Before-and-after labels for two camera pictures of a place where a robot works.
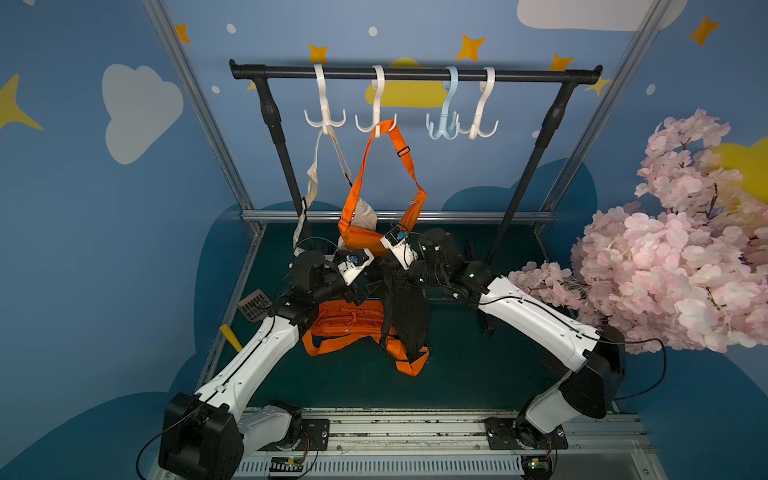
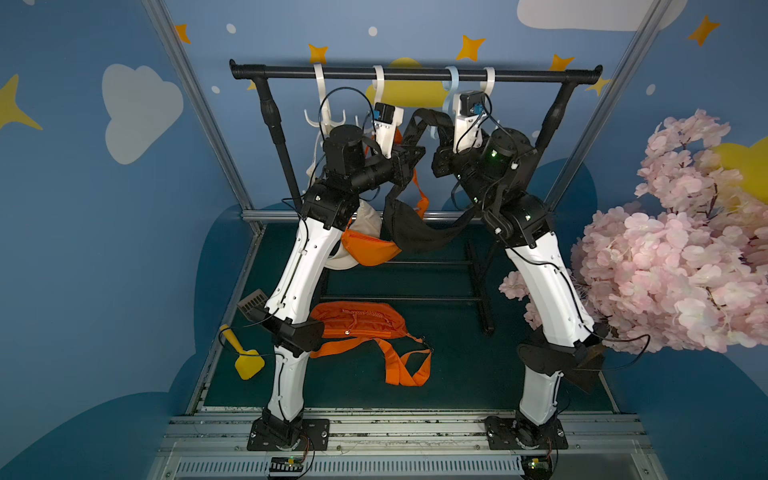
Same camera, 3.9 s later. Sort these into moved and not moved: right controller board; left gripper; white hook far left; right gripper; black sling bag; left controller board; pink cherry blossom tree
Moved: right gripper; black sling bag; left gripper
Not moved: pink cherry blossom tree; left controller board; right controller board; white hook far left
